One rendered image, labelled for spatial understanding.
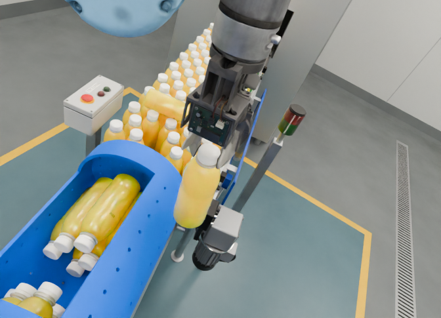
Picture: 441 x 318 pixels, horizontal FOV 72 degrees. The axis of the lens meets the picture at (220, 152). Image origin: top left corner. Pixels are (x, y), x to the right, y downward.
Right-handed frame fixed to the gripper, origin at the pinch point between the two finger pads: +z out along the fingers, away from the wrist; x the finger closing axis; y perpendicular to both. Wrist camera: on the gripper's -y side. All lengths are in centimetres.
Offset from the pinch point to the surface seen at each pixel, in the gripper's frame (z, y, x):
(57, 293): 24.8, 23.0, -13.1
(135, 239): 20.6, 9.4, -6.6
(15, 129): 132, -76, -156
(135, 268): 23.3, 13.2, -3.9
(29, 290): 28.5, 23.9, -19.0
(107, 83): 29, -40, -52
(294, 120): 19, -56, 13
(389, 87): 118, -413, 123
